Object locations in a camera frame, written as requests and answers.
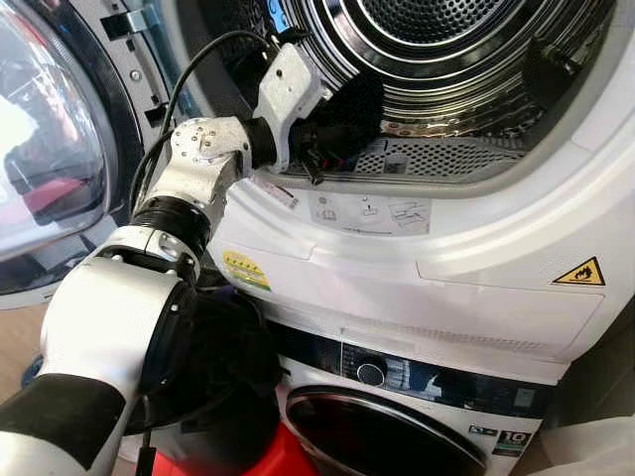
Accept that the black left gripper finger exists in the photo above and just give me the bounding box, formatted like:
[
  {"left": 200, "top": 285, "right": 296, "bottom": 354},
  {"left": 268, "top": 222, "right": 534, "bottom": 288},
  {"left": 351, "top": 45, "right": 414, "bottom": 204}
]
[
  {"left": 335, "top": 111, "right": 386, "bottom": 156},
  {"left": 339, "top": 72, "right": 388, "bottom": 116}
]

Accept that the black clothes pile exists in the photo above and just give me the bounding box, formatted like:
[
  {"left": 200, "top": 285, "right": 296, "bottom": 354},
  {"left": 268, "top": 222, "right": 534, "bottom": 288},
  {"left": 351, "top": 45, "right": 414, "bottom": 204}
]
[{"left": 127, "top": 288, "right": 286, "bottom": 467}]

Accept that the white washing machine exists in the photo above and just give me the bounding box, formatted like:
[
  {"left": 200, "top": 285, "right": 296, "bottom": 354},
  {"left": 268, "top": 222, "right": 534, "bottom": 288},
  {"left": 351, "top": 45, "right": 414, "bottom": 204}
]
[{"left": 266, "top": 321, "right": 598, "bottom": 476}]

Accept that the white instruction label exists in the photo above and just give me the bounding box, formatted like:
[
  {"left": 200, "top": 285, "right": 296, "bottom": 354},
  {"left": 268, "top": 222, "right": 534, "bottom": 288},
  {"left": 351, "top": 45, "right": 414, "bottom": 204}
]
[{"left": 308, "top": 190, "right": 434, "bottom": 238}]

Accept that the perforated grey lint filter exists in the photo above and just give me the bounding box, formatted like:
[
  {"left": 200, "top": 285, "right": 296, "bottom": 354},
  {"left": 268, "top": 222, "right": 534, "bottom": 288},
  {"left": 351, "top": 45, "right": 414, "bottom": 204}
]
[{"left": 342, "top": 134, "right": 529, "bottom": 181}]

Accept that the steel dryer drum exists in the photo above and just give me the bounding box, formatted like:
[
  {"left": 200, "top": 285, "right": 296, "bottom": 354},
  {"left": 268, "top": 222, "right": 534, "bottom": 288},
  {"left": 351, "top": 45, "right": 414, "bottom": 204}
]
[{"left": 198, "top": 0, "right": 618, "bottom": 142}]

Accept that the yellow green round sticker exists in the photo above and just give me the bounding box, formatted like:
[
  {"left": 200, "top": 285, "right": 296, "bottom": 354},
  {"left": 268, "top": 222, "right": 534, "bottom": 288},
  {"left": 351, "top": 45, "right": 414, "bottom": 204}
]
[{"left": 220, "top": 250, "right": 273, "bottom": 293}]

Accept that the white tumble dryer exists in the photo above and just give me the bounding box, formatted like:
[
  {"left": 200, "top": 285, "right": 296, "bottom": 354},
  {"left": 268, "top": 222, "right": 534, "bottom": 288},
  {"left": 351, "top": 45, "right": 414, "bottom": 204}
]
[{"left": 60, "top": 0, "right": 635, "bottom": 390}]

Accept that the dark drum paddle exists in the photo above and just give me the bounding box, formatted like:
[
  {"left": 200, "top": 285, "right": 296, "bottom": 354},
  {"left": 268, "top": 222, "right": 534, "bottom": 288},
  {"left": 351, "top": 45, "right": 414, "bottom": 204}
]
[{"left": 523, "top": 38, "right": 572, "bottom": 105}]

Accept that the metal dryer door hinge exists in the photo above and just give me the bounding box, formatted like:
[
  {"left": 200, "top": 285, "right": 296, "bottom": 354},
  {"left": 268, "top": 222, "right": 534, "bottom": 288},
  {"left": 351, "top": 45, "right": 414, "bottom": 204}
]
[{"left": 99, "top": 4, "right": 162, "bottom": 43}]

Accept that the black washer dial knob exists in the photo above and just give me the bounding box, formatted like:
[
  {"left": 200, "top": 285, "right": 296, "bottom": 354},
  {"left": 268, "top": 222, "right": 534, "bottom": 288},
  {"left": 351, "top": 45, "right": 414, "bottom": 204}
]
[{"left": 356, "top": 359, "right": 389, "bottom": 389}]

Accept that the yellow fire warning triangle sticker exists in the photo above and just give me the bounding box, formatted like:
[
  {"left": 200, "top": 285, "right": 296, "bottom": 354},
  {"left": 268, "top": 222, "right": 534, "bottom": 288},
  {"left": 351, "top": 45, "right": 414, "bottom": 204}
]
[{"left": 553, "top": 257, "right": 607, "bottom": 289}]

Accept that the round glass dryer door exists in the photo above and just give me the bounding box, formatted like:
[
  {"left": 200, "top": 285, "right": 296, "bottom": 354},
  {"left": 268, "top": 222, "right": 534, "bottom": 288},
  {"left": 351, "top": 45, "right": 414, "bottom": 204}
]
[{"left": 0, "top": 0, "right": 146, "bottom": 298}]

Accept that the dark round washer door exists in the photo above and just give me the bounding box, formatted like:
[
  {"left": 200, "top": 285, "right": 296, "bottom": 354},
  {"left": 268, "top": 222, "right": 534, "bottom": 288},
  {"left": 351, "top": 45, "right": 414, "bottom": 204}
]
[{"left": 285, "top": 386, "right": 489, "bottom": 476}]

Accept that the red laundry basket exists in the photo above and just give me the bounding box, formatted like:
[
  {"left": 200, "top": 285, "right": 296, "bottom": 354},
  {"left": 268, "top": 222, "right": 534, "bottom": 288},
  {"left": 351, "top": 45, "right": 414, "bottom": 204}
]
[{"left": 149, "top": 421, "right": 320, "bottom": 476}]

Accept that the warranty sticker with ten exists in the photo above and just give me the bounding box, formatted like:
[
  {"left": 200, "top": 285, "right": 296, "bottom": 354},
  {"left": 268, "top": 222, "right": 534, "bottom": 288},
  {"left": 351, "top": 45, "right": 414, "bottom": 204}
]
[{"left": 493, "top": 428, "right": 535, "bottom": 458}]

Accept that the white fabric sheet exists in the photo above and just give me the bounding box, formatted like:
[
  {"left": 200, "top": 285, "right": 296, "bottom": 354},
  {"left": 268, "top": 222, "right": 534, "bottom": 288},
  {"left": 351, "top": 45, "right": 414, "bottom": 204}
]
[{"left": 541, "top": 416, "right": 635, "bottom": 476}]

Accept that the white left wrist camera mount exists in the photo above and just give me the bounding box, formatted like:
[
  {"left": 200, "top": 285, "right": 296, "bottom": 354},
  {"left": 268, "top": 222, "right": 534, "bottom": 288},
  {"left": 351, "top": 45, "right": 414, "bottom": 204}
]
[{"left": 254, "top": 42, "right": 333, "bottom": 176}]

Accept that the black looping wrist cable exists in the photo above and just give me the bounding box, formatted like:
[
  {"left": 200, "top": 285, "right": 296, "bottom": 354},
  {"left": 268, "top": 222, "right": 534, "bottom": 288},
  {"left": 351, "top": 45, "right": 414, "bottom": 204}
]
[{"left": 129, "top": 29, "right": 291, "bottom": 215}]

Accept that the black hanging arm cable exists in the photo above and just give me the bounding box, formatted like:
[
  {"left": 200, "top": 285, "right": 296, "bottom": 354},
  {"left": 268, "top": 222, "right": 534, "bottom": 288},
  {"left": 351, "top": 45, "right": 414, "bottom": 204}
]
[{"left": 134, "top": 392, "right": 162, "bottom": 476}]

